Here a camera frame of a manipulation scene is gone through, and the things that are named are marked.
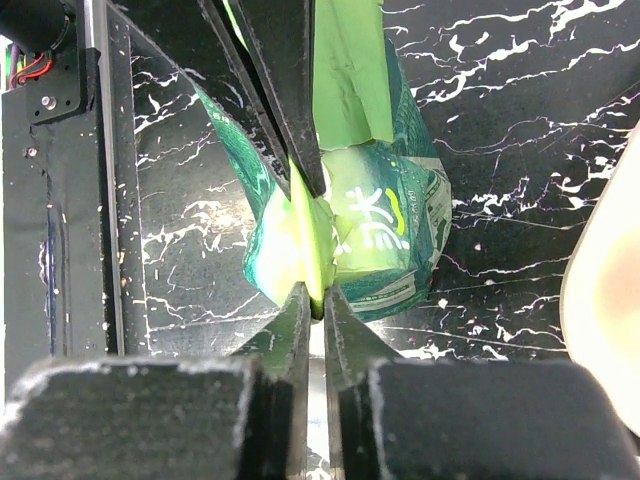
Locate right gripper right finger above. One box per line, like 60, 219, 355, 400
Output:
324, 287, 639, 479

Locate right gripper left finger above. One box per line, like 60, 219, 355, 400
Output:
1, 283, 311, 479

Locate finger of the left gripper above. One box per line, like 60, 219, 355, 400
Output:
197, 1, 290, 195
229, 0, 325, 196

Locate green litter bag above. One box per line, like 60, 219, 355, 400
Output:
203, 1, 452, 321

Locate beige litter box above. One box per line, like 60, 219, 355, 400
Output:
560, 128, 639, 434

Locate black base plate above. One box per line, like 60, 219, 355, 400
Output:
1, 1, 148, 391

